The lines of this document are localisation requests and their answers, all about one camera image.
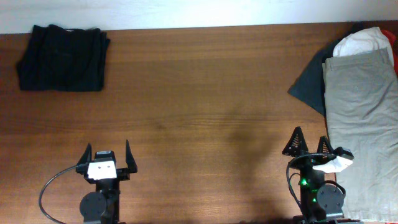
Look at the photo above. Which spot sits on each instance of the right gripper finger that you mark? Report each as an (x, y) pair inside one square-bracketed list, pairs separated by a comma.
[(296, 145), (324, 146)]

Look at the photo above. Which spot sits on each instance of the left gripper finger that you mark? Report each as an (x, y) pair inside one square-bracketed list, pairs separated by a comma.
[(130, 161), (87, 155)]

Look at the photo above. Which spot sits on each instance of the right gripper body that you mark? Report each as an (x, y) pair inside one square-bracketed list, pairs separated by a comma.
[(308, 161)]

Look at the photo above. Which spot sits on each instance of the black shorts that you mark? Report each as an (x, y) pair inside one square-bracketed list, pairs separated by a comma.
[(63, 59)]

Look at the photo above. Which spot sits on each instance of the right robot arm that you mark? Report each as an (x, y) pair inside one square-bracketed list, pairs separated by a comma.
[(319, 200)]

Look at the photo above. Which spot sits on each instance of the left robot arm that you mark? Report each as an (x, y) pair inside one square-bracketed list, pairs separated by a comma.
[(102, 206)]

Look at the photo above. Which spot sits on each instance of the dark teal garment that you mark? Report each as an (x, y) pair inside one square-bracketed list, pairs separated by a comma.
[(309, 87)]

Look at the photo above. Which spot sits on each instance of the grey khaki shorts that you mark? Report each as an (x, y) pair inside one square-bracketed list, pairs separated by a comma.
[(361, 116)]

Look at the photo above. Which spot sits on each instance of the white garment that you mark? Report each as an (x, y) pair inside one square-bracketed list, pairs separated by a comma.
[(364, 41)]

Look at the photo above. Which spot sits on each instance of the red garment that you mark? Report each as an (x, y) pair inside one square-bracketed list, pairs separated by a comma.
[(392, 40)]

